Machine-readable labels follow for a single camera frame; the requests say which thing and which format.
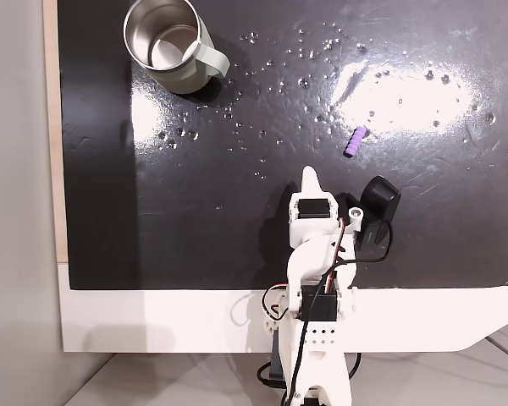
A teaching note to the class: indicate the black glossy mat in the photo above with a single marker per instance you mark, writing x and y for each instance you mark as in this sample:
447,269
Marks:
194,190

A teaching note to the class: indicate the purple ribbed pen grip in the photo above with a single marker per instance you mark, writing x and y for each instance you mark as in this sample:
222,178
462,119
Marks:
355,141

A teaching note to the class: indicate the black oval camera box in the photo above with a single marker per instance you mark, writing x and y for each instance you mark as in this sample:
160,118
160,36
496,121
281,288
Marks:
379,199

